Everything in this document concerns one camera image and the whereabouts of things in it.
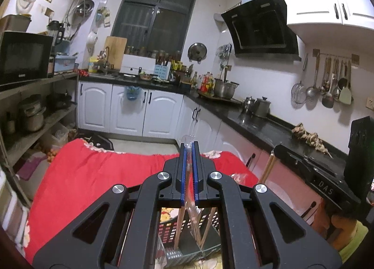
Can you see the white plastic drawer unit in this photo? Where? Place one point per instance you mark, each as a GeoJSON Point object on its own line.
{"type": "Point", "coordinates": [13, 213]}

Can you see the black blender jug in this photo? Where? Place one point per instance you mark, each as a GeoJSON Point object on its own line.
{"type": "Point", "coordinates": [56, 30]}

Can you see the hanging steel bowl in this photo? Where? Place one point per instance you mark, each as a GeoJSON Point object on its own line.
{"type": "Point", "coordinates": [84, 8]}

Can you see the small steel teapot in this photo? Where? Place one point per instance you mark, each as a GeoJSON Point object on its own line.
{"type": "Point", "coordinates": [248, 104]}

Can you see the dark kitchen window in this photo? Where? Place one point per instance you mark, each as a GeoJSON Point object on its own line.
{"type": "Point", "coordinates": [153, 25]}

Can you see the wooden cutting board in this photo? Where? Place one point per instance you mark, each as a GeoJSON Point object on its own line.
{"type": "Point", "coordinates": [117, 46]}

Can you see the metal storage shelf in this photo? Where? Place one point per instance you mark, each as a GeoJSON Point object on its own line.
{"type": "Point", "coordinates": [28, 111]}

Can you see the blue plastic bag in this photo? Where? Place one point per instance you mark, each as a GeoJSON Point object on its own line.
{"type": "Point", "coordinates": [132, 92]}

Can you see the white dish rack box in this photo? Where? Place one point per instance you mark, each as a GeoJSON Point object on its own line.
{"type": "Point", "coordinates": [132, 64]}

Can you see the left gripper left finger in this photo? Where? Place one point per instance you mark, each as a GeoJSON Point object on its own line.
{"type": "Point", "coordinates": [120, 229]}

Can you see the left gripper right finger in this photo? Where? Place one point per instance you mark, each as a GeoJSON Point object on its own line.
{"type": "Point", "coordinates": [257, 229]}

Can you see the garlic bunch on counter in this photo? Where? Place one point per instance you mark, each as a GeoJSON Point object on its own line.
{"type": "Point", "coordinates": [311, 139]}

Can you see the steel kettle with lid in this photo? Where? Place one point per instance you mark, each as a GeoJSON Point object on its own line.
{"type": "Point", "coordinates": [261, 107]}

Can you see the black microwave oven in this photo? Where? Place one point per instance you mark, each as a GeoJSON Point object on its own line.
{"type": "Point", "coordinates": [24, 56]}

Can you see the black range hood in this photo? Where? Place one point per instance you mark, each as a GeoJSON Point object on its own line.
{"type": "Point", "coordinates": [258, 29]}

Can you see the dark green utensil basket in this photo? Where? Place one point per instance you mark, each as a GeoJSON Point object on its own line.
{"type": "Point", "coordinates": [188, 250]}

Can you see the red floral tablecloth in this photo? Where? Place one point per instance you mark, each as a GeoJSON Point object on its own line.
{"type": "Point", "coordinates": [81, 174]}

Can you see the hanging pot lid right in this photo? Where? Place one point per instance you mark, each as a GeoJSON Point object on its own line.
{"type": "Point", "coordinates": [197, 52]}

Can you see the white base cabinets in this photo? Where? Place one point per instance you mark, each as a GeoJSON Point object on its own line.
{"type": "Point", "coordinates": [164, 114]}

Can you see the blue knife holder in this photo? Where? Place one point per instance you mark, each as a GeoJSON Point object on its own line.
{"type": "Point", "coordinates": [162, 71]}

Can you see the large steel stockpot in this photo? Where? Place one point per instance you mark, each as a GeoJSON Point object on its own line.
{"type": "Point", "coordinates": [224, 89]}

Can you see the person's right hand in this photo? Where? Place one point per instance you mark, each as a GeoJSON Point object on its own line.
{"type": "Point", "coordinates": [348, 226]}

